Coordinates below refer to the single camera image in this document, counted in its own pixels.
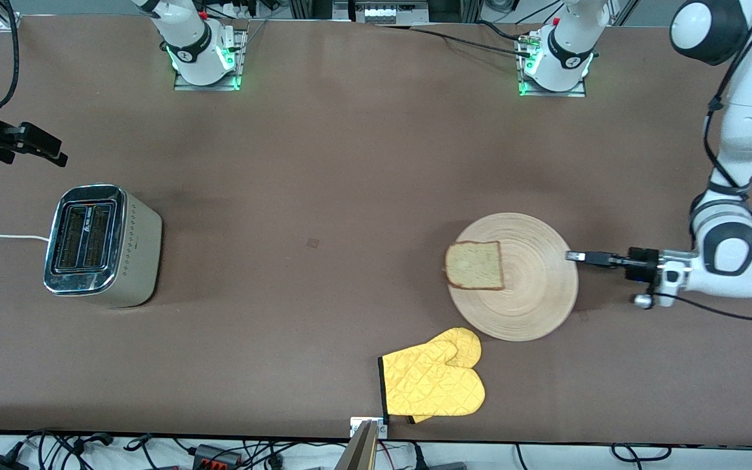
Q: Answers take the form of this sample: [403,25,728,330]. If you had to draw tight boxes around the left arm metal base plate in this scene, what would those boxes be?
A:
[517,29,589,98]

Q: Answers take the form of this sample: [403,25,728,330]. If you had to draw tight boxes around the red and black connector box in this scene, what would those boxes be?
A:
[192,443,243,470]

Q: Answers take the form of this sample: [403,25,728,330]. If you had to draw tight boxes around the yellow quilted oven mitt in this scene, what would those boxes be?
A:
[379,338,486,418]
[409,328,482,425]

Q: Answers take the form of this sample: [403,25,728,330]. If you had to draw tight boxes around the metal front camera mount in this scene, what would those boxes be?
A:
[334,416,390,470]

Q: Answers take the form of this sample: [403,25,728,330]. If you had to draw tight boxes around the white power strip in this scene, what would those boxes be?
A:
[362,2,430,25]

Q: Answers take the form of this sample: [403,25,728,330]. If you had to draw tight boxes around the chrome and beige toaster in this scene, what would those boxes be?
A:
[43,184,163,308]

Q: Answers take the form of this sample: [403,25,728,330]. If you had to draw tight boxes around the brown-crusted bread slice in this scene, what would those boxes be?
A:
[444,240,505,291]

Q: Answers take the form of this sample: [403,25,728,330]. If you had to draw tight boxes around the black looped cable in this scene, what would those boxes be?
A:
[611,443,672,464]

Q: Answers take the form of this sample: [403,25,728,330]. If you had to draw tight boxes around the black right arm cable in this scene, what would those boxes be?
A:
[0,0,22,110]

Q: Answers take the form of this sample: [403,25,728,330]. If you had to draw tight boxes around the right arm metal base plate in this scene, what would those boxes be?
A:
[174,27,247,91]

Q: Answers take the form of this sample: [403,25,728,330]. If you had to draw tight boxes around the round wooden plate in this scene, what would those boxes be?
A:
[446,213,580,342]

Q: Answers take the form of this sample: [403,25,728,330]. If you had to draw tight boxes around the black cable to arm base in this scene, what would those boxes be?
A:
[409,20,537,59]

